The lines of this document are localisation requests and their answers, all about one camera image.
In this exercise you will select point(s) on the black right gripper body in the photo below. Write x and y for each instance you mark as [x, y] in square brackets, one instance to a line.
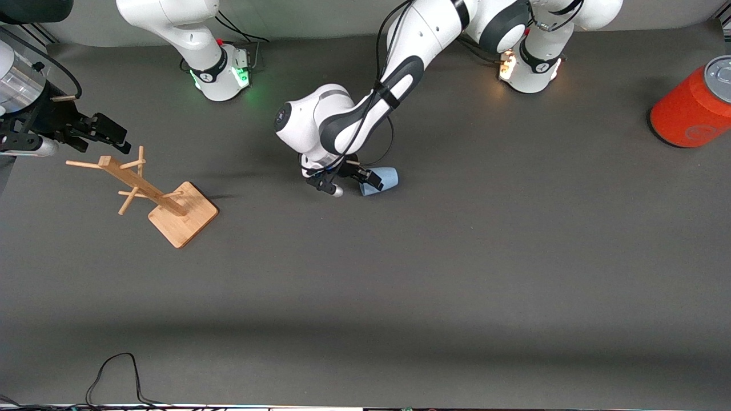
[55, 117]

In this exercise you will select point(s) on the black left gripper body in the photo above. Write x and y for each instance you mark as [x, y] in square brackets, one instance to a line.
[352, 169]

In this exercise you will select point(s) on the light blue cup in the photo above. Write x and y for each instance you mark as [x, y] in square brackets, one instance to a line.
[385, 181]

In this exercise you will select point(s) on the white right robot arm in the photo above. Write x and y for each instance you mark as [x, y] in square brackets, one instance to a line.
[212, 68]

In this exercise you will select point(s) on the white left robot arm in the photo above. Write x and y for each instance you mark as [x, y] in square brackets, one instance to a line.
[365, 108]

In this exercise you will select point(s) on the wooden mug tree rack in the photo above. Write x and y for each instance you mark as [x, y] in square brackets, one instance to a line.
[181, 218]

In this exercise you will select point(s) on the orange cylindrical can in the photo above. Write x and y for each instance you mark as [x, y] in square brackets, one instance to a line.
[688, 108]

